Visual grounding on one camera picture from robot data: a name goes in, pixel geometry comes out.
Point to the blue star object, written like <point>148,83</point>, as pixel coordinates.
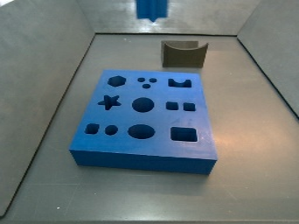
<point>150,9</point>

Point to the blue shape sorter block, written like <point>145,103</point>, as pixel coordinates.
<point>145,122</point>

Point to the dark grey curved holder block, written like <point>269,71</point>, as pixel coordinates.
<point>182,53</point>

